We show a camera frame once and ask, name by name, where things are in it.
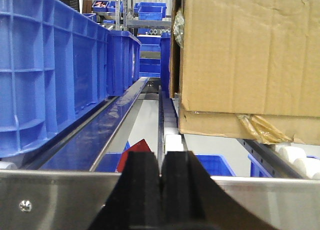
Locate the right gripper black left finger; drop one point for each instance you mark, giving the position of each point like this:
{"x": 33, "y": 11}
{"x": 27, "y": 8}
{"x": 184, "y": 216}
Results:
{"x": 134, "y": 203}

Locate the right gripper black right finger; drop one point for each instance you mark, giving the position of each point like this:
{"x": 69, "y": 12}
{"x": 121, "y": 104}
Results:
{"x": 191, "y": 200}

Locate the blue bin on shelf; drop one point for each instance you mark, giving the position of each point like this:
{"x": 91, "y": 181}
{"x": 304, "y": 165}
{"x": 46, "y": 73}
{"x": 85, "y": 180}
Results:
{"x": 154, "y": 11}

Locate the red card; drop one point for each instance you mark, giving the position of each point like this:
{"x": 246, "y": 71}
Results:
{"x": 139, "y": 147}

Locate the brown cardboard box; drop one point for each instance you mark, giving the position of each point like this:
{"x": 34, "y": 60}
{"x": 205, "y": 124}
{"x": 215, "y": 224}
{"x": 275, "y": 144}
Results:
{"x": 247, "y": 69}

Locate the large blue ribbed crate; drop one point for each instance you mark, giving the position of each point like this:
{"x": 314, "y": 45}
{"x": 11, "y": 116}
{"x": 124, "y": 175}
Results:
{"x": 53, "y": 70}

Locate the blue guide rail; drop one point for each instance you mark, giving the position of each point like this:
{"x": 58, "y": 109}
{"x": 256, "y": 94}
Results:
{"x": 107, "y": 132}

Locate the steel frame crossbar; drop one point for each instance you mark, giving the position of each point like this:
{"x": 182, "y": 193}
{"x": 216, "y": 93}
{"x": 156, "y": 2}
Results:
{"x": 69, "y": 200}

